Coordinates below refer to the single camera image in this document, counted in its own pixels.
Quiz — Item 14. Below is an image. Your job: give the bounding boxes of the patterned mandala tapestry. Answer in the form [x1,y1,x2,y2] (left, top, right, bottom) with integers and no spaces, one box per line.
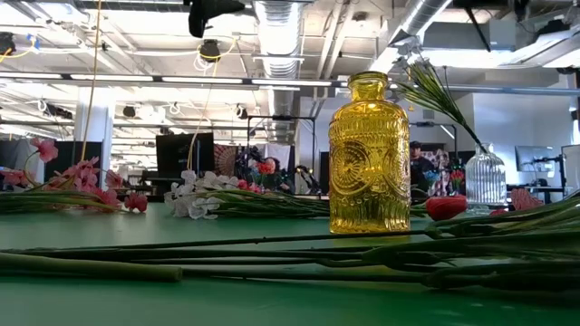
[213,143,240,177]

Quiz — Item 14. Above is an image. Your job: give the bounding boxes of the long ceiling light bar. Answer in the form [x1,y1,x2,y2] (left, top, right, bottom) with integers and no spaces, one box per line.
[0,71,339,90]

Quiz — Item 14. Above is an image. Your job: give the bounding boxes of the person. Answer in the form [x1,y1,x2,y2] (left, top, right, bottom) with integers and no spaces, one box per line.
[409,139,437,191]

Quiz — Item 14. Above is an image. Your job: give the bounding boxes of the black round ceiling camera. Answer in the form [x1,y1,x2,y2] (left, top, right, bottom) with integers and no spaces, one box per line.
[198,39,222,63]

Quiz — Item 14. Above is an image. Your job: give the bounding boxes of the black standing panel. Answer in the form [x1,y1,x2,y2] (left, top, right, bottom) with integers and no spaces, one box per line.
[44,140,104,182]

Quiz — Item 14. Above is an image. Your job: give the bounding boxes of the background red flower bouquet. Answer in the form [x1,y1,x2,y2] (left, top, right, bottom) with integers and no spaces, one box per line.
[253,157,278,178]

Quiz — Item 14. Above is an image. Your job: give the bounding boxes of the green table mat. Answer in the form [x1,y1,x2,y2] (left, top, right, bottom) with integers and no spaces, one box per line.
[0,203,580,326]

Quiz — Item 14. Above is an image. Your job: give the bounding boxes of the looped yellow ceiling cable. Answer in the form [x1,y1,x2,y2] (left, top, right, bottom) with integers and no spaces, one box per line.
[186,38,237,171]

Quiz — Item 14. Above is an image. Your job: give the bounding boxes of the pink artificial flower bunch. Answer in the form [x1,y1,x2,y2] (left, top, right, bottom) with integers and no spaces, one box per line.
[0,187,580,295]
[236,177,273,196]
[0,137,150,215]

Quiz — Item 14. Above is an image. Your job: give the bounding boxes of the yellow embossed glass vase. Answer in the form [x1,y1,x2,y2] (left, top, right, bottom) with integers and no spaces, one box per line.
[328,71,412,235]

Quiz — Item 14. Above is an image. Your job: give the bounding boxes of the black monitor on stand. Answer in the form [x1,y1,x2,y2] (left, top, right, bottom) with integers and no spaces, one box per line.
[156,132,216,174]

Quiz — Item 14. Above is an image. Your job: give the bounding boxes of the dark background desk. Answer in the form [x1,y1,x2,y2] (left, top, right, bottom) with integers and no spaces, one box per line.
[498,183,567,204]

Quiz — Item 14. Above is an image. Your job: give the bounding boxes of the grey desktop monitor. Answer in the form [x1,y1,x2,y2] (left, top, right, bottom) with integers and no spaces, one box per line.
[515,145,557,174]

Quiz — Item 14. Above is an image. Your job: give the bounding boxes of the silver ribbed ventilation duct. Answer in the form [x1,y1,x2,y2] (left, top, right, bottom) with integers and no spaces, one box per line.
[252,0,304,144]

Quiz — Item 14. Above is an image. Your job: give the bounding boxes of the silver slanted ventilation duct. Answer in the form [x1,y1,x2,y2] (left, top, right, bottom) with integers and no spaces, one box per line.
[387,0,454,46]

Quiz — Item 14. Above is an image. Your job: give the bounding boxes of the clear ribbed glass vase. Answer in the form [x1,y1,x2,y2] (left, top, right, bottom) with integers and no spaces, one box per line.
[465,142,508,216]

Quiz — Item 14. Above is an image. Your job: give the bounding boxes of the black metal rig frame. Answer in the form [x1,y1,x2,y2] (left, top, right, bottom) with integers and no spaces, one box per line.
[246,115,317,197]

